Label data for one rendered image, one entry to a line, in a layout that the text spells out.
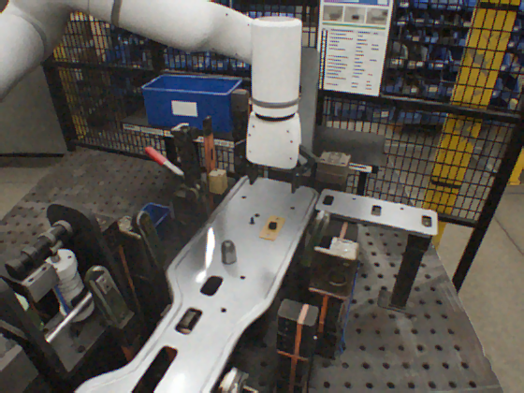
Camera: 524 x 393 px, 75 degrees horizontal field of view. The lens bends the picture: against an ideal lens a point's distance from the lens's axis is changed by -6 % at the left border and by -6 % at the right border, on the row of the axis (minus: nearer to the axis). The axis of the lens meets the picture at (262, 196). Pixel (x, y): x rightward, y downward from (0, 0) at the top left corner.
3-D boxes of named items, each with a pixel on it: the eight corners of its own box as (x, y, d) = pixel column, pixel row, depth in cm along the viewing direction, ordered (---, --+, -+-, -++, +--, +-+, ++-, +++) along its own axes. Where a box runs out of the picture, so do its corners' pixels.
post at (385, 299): (415, 316, 98) (447, 237, 81) (376, 306, 101) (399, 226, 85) (416, 299, 103) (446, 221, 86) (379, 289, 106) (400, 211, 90)
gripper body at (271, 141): (241, 109, 65) (243, 164, 71) (296, 117, 62) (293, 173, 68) (256, 96, 71) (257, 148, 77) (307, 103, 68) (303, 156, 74)
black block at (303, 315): (309, 414, 77) (323, 337, 60) (263, 398, 80) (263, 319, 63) (318, 383, 83) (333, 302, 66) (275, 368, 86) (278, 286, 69)
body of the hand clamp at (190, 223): (207, 300, 103) (194, 199, 83) (186, 294, 105) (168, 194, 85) (216, 285, 107) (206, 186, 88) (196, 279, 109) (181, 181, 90)
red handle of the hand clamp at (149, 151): (196, 192, 83) (142, 149, 82) (193, 197, 84) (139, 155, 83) (205, 182, 86) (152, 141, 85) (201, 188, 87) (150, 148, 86)
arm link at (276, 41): (250, 87, 69) (254, 104, 61) (248, 14, 62) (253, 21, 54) (293, 86, 70) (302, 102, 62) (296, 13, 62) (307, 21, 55)
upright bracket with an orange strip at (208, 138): (220, 271, 112) (206, 120, 84) (216, 270, 113) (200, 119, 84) (224, 265, 114) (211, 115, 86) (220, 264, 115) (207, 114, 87)
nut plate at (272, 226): (274, 240, 79) (274, 237, 78) (257, 237, 80) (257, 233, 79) (286, 219, 85) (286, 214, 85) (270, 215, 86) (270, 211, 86)
